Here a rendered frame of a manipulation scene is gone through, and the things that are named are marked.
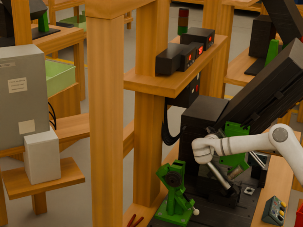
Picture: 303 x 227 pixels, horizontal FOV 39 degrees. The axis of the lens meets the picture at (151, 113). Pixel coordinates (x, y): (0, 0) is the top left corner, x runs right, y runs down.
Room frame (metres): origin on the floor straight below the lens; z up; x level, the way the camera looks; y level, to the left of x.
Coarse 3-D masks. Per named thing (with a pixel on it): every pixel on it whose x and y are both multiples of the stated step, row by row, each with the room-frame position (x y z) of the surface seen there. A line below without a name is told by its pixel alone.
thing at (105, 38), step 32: (160, 0) 1.66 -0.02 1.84; (96, 32) 1.29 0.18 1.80; (160, 32) 1.67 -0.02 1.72; (96, 64) 1.30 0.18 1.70; (96, 96) 1.30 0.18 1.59; (160, 96) 1.70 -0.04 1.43; (96, 128) 1.30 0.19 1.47; (160, 128) 1.72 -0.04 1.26; (96, 160) 1.30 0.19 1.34; (160, 160) 1.74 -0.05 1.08; (96, 192) 1.30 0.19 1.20; (96, 224) 1.30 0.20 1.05
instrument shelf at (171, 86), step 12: (216, 36) 2.32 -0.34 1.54; (216, 48) 2.11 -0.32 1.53; (204, 60) 1.89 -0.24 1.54; (132, 72) 1.68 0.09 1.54; (180, 72) 1.71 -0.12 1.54; (192, 72) 1.72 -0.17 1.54; (132, 84) 1.57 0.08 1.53; (144, 84) 1.55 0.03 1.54; (156, 84) 1.55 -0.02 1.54; (168, 84) 1.56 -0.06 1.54; (180, 84) 1.57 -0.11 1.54; (168, 96) 1.52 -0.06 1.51
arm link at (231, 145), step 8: (232, 136) 1.46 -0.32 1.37; (240, 136) 1.45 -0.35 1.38; (248, 136) 1.45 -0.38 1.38; (256, 136) 1.45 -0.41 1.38; (264, 136) 1.45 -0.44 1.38; (224, 144) 1.44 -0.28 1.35; (232, 144) 1.43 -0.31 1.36; (240, 144) 1.42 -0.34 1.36; (248, 144) 1.43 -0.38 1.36; (256, 144) 1.43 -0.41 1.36; (264, 144) 1.43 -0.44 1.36; (224, 152) 1.43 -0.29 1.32; (232, 152) 1.42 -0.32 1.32; (240, 152) 1.42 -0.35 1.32
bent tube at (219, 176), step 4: (220, 128) 1.78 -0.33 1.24; (220, 132) 1.75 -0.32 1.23; (224, 132) 1.78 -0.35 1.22; (220, 136) 1.75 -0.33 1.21; (224, 136) 1.74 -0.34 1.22; (208, 164) 1.73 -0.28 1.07; (212, 164) 1.73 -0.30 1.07; (212, 168) 1.72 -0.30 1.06; (216, 168) 1.73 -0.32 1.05; (212, 172) 1.71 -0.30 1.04; (216, 172) 1.71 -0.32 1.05; (216, 176) 1.70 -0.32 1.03; (220, 176) 1.70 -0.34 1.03; (220, 180) 1.69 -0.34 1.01; (224, 180) 1.69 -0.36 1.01; (224, 184) 1.68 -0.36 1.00; (228, 184) 1.68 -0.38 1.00; (228, 188) 1.67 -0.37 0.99
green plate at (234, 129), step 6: (228, 126) 1.79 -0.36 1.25; (234, 126) 1.78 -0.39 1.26; (228, 132) 1.78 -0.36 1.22; (234, 132) 1.77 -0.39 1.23; (240, 132) 1.76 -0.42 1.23; (246, 132) 1.75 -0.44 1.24; (222, 156) 1.75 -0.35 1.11; (228, 156) 1.74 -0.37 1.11; (234, 156) 1.74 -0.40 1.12; (240, 156) 1.73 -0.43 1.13; (222, 162) 1.74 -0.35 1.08; (228, 162) 1.74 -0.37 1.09; (234, 162) 1.73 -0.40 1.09
